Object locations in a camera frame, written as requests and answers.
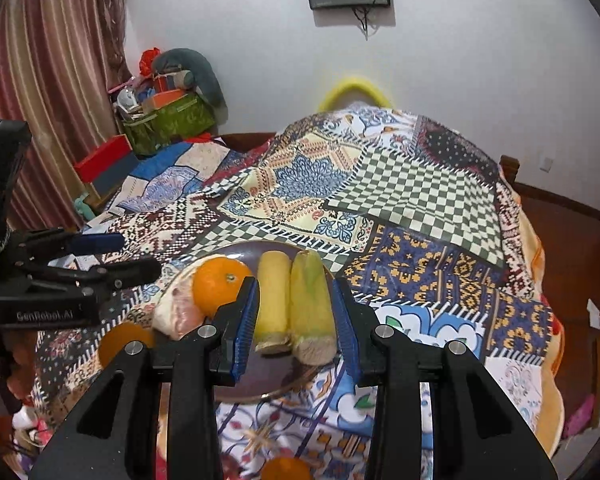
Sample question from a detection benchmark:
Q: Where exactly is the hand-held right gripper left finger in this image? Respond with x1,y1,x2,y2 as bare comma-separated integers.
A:
30,276,261,480

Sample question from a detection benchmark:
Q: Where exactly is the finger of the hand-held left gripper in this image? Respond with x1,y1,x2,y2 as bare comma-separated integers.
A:
26,258,162,302
11,227,126,267

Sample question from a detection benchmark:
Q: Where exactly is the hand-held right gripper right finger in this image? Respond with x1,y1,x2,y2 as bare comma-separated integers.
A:
331,277,558,480

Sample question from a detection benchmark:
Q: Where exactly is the corn cob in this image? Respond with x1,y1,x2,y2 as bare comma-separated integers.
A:
252,251,292,357
289,250,340,366

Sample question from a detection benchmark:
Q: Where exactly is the purple plate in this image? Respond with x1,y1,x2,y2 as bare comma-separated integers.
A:
162,240,352,404

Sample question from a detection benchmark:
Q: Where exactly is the large orange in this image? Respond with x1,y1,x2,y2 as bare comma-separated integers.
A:
99,322,156,369
192,256,254,319

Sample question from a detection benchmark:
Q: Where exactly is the large pomelo slice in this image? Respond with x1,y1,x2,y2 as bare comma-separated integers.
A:
152,265,207,341

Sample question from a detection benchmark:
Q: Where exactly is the person's left hand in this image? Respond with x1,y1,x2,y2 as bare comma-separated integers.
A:
2,331,38,402

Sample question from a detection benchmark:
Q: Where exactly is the teal small object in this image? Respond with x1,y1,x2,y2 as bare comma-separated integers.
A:
75,195,101,221

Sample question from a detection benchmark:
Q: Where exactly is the grey blue box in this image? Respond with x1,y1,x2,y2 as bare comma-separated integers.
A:
92,157,142,197

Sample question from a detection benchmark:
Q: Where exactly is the red flat box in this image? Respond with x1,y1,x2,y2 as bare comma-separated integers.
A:
73,135,134,184

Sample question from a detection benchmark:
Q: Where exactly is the blue patterned quilt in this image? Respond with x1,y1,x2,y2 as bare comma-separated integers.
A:
102,140,231,217

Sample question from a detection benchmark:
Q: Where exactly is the patchwork printed blanket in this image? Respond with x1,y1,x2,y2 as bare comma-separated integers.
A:
32,101,566,480

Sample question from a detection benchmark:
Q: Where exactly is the green fabric storage box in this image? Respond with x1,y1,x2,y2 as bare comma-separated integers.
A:
121,91,216,157

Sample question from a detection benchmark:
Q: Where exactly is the small tangerine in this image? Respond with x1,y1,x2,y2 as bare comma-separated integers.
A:
262,456,314,480

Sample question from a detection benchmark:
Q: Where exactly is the white small appliance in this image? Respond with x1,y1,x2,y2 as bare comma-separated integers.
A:
115,87,144,116

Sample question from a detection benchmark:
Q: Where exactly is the orange cardboard box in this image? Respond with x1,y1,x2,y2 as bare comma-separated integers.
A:
141,89,189,111

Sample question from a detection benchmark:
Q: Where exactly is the striped red curtain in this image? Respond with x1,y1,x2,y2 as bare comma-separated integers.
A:
0,0,137,233

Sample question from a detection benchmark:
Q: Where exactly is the wooden bed headboard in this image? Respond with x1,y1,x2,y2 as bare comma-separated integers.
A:
215,132,277,154

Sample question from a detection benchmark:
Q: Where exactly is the red plastic bag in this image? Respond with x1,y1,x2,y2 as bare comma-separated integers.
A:
139,46,161,76

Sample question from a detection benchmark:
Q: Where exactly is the grey long pillow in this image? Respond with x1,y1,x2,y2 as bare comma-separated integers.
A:
151,48,228,124

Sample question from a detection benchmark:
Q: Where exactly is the orange fleece blanket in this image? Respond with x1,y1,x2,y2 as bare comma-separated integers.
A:
522,200,567,463

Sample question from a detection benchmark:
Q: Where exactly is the yellow foam hoop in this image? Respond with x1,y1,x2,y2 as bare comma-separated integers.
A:
318,74,394,112

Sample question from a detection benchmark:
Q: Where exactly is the pink cloth item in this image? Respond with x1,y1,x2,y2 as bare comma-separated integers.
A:
562,392,597,442

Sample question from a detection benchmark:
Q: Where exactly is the wooden bed frame post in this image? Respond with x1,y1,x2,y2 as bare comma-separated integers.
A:
499,155,521,187

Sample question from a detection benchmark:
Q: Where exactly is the black monitor cable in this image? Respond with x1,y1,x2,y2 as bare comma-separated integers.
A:
352,5,382,41

